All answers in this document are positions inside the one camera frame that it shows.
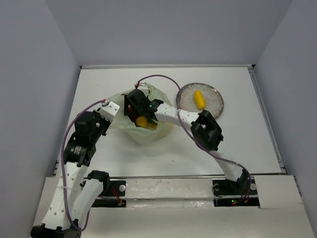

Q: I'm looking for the orange round fake fruit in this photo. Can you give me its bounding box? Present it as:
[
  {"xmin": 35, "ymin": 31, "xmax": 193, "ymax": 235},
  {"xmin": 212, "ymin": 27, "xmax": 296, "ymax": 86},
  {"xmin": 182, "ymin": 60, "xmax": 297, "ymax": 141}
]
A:
[{"xmin": 136, "ymin": 116, "xmax": 148, "ymax": 128}]

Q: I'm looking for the green translucent plastic bag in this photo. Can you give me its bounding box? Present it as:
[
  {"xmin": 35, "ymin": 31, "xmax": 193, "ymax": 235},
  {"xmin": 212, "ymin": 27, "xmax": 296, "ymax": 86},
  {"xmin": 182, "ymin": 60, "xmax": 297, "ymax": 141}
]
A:
[{"xmin": 107, "ymin": 90, "xmax": 173, "ymax": 145}]

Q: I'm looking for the yellow fake lemon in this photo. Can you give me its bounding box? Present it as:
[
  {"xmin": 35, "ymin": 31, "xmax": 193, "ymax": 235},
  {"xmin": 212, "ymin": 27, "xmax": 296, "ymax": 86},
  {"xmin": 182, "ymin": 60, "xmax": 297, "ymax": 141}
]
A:
[{"xmin": 194, "ymin": 90, "xmax": 206, "ymax": 110}]

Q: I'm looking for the yellow fake banana bunch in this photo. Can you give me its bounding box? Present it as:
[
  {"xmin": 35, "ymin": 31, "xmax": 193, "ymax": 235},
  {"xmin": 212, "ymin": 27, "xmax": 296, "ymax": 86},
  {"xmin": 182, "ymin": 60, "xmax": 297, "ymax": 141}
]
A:
[{"xmin": 148, "ymin": 123, "xmax": 158, "ymax": 129}]

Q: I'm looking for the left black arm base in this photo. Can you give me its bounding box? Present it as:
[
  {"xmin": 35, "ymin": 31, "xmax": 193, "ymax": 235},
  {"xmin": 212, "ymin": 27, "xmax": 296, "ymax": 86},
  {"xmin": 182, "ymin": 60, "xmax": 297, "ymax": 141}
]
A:
[{"xmin": 92, "ymin": 180, "xmax": 126, "ymax": 208}]

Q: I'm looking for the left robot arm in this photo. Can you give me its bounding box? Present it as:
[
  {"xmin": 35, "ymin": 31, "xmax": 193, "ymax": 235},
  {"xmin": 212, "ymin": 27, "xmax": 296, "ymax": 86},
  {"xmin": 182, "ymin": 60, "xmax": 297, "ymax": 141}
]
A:
[{"xmin": 30, "ymin": 109, "xmax": 116, "ymax": 238}]

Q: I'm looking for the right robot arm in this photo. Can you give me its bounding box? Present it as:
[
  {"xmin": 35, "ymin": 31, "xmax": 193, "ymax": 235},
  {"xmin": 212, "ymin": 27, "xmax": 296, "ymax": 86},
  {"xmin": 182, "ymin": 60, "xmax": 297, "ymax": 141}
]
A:
[{"xmin": 124, "ymin": 89, "xmax": 252, "ymax": 198}]

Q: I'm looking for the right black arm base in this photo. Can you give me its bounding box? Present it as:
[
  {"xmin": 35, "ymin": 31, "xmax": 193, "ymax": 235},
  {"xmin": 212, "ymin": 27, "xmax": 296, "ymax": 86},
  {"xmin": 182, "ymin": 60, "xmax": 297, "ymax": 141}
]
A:
[{"xmin": 211, "ymin": 178, "xmax": 260, "ymax": 207}]

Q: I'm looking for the speckled round ceramic plate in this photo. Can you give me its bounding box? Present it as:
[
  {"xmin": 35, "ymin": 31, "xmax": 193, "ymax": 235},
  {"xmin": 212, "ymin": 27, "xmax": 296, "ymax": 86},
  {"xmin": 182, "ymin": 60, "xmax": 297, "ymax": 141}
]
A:
[{"xmin": 176, "ymin": 83, "xmax": 224, "ymax": 119}]

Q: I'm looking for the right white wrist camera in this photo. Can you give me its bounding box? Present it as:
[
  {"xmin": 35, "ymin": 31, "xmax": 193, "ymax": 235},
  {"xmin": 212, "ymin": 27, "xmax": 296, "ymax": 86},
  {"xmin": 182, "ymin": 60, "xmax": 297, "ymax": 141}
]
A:
[{"xmin": 135, "ymin": 82, "xmax": 152, "ymax": 96}]

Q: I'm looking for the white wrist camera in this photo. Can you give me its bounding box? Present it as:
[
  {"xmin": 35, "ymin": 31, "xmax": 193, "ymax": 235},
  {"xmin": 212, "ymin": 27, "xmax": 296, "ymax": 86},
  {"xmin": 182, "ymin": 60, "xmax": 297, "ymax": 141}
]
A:
[
  {"xmin": 98, "ymin": 101, "xmax": 120, "ymax": 122},
  {"xmin": 135, "ymin": 82, "xmax": 152, "ymax": 96}
]

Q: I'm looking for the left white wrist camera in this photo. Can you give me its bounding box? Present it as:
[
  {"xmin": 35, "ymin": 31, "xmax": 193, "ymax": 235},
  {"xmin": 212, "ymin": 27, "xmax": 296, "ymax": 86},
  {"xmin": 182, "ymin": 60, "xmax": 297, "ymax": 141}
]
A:
[{"xmin": 98, "ymin": 101, "xmax": 120, "ymax": 122}]

